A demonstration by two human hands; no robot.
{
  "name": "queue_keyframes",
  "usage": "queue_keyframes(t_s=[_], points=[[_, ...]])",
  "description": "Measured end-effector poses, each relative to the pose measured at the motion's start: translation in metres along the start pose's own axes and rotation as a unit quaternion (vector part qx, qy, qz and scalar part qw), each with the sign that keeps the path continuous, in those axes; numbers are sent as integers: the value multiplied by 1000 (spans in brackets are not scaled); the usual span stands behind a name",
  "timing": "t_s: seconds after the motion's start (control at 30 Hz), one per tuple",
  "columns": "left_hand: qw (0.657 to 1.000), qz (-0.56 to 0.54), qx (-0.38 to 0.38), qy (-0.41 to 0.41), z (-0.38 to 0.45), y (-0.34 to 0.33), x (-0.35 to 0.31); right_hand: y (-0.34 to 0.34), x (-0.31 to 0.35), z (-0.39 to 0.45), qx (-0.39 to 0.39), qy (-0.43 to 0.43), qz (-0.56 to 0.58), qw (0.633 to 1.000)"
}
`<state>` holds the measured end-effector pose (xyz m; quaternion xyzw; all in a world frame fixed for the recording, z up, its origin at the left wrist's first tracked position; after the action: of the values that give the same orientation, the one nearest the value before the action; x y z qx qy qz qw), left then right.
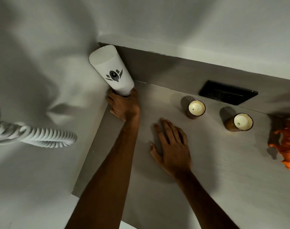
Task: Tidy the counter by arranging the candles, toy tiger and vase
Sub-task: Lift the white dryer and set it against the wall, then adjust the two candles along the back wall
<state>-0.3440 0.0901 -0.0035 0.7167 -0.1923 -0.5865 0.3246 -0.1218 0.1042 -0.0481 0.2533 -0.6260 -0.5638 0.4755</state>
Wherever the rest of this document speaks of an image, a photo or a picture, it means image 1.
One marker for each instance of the person's right forearm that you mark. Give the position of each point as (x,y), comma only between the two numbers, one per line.
(204,205)

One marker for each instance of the person's left forearm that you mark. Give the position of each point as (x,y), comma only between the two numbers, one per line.
(107,183)

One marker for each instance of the black wall socket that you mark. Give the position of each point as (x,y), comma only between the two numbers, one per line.
(227,92)

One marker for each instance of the orange toy tiger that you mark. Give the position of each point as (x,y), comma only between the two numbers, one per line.
(289,145)

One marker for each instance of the person's left hand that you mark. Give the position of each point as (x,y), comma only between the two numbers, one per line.
(126,107)

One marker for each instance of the gold candle cup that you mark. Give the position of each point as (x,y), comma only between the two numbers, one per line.
(196,109)
(241,122)

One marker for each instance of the person's right hand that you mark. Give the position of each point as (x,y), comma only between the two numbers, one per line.
(174,152)

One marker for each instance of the white cylindrical device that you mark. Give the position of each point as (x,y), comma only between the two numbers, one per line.
(111,69)

